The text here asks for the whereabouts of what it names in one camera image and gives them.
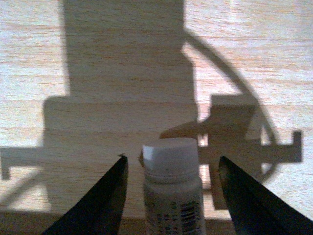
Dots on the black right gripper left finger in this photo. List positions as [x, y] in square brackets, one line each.
[100, 210]

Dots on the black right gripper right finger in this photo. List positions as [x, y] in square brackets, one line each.
[254, 209]

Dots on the white medicine bottle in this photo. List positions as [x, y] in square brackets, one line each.
[172, 187]

